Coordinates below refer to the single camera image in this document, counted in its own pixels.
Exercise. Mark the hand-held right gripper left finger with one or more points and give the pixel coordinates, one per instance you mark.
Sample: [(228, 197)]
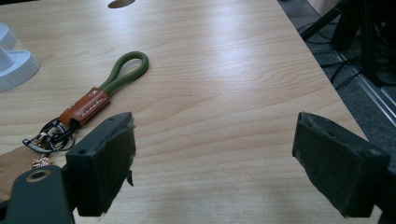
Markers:
[(99, 161)]

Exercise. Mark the white display stand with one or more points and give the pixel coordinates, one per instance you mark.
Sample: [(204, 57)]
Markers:
[(18, 68)]

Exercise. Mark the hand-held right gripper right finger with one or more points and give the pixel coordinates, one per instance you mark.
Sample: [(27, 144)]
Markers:
[(339, 168)]

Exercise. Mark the black tripod stand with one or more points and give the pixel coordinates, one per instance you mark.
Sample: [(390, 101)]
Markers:
[(370, 37)]

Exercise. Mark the metal floor rail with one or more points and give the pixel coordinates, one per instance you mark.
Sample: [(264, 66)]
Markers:
[(373, 93)]

